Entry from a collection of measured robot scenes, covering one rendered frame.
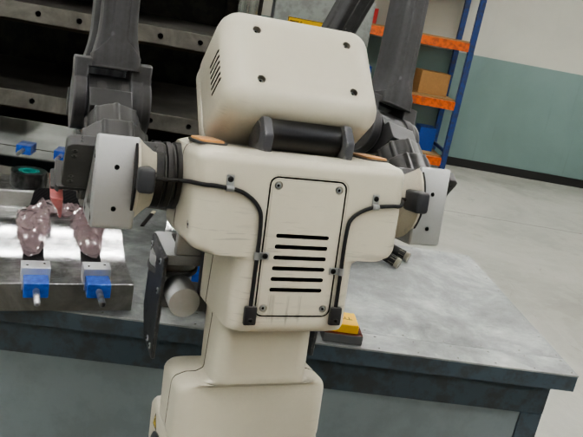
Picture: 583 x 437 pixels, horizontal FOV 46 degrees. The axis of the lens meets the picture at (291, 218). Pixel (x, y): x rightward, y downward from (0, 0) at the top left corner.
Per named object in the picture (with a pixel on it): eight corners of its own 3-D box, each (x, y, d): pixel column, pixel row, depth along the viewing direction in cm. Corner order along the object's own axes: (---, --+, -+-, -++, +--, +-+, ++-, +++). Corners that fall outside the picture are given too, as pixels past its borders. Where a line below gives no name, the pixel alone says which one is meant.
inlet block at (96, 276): (115, 318, 122) (118, 290, 120) (86, 318, 120) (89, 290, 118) (106, 287, 133) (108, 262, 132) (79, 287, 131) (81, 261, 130)
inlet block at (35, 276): (51, 319, 117) (54, 290, 116) (20, 319, 115) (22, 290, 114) (47, 287, 129) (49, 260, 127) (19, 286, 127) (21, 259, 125)
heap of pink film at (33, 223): (108, 258, 139) (112, 223, 137) (14, 256, 132) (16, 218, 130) (94, 217, 161) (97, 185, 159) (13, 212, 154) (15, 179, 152)
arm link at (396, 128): (396, 145, 101) (420, 154, 104) (380, 94, 107) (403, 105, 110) (355, 179, 107) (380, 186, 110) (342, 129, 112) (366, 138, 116)
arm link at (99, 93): (89, 113, 85) (133, 118, 87) (89, 55, 91) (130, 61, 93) (81, 159, 92) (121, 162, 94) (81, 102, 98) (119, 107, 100)
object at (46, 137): (88, 185, 208) (93, 130, 203) (-4, 172, 205) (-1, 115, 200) (115, 152, 256) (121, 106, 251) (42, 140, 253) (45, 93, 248)
